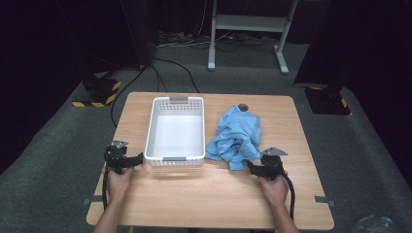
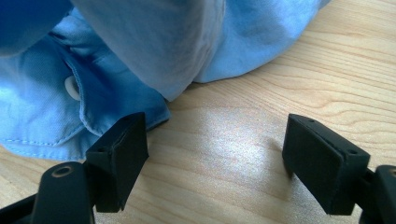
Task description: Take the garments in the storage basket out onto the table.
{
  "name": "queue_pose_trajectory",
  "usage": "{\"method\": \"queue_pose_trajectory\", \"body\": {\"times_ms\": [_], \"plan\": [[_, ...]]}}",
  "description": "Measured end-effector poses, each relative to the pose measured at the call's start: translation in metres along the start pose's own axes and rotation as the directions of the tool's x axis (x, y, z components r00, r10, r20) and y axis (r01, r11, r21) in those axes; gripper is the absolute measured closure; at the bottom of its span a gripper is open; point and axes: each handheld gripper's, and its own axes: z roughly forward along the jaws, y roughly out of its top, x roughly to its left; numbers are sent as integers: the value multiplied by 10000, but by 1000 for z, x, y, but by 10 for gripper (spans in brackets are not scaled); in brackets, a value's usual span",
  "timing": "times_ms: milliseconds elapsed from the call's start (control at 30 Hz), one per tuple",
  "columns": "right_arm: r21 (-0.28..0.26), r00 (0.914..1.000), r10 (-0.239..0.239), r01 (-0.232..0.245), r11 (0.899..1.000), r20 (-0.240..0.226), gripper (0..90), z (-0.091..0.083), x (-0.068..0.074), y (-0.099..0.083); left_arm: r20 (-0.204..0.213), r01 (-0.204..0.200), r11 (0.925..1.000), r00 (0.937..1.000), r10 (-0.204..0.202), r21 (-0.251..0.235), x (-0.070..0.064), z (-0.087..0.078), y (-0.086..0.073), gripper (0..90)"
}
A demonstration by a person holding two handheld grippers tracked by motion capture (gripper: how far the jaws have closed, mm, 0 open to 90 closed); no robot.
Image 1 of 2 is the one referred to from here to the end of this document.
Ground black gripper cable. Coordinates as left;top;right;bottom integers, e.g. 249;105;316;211
101;168;111;212
281;170;296;221

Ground black floor cable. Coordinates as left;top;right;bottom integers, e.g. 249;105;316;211
110;63;148;128
151;57;201;94

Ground person's left hand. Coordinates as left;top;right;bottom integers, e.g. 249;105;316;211
101;166;135;204

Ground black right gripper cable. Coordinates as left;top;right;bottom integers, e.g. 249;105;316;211
281;170;296;221

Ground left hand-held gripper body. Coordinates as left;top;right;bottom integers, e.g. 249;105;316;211
103;139;129;176

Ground white plastic basket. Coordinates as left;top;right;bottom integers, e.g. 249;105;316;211
144;96;207;167

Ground grey tape strip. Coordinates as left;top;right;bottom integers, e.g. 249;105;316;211
83;194;105;207
314;195;336;209

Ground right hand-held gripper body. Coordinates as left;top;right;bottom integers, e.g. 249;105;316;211
259;147;290;182

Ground blue cloth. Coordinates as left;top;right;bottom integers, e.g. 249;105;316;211
204;104;263;172

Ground person's right hand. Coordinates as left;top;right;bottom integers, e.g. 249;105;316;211
257;172;291;209

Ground grey metal stand frame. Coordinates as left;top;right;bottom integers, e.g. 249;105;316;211
206;0;299;76

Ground bundle of floor cables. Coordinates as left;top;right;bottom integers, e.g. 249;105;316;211
155;29;280;53

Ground black yellow striped stand base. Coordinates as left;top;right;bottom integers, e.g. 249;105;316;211
71;77;122;109
303;83;353;117

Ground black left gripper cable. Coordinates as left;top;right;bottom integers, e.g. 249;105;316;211
101;168;111;212

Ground clear plastic bag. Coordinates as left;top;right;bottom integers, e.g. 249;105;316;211
350;213;395;233

